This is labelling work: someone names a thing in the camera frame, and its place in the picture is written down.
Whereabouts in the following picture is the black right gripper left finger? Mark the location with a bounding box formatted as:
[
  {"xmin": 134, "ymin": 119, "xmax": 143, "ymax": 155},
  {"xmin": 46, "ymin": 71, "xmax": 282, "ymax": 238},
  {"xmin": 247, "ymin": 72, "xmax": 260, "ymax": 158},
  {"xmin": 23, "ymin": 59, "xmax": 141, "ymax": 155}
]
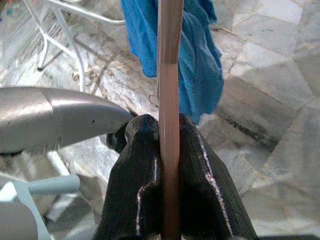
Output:
[{"xmin": 93, "ymin": 113, "xmax": 166, "ymax": 240}]

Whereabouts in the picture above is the grey folding table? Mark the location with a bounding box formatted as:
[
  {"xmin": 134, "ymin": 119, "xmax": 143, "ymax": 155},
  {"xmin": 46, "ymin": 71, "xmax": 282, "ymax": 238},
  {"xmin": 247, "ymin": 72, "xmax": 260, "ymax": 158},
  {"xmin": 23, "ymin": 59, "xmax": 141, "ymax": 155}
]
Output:
[{"xmin": 23, "ymin": 0, "xmax": 126, "ymax": 92}]

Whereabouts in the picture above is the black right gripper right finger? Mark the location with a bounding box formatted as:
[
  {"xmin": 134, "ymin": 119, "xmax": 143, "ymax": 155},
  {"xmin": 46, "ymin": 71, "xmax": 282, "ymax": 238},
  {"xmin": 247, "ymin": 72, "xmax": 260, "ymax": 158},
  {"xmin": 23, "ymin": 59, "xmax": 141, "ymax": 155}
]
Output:
[{"xmin": 178, "ymin": 114, "xmax": 258, "ymax": 238}]

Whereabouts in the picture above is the blue cloth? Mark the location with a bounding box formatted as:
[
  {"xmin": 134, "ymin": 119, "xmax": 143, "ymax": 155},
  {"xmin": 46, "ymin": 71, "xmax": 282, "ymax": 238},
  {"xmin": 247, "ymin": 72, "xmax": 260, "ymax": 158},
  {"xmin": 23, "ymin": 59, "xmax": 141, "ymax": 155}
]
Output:
[{"xmin": 120, "ymin": 0, "xmax": 225, "ymax": 126}]

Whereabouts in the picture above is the pink plastic clothes hanger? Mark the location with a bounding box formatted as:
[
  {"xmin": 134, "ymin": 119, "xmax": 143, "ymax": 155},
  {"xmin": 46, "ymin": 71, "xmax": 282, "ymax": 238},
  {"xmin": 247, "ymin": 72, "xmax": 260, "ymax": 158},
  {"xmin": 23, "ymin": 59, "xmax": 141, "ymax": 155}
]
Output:
[{"xmin": 157, "ymin": 0, "xmax": 185, "ymax": 240}]

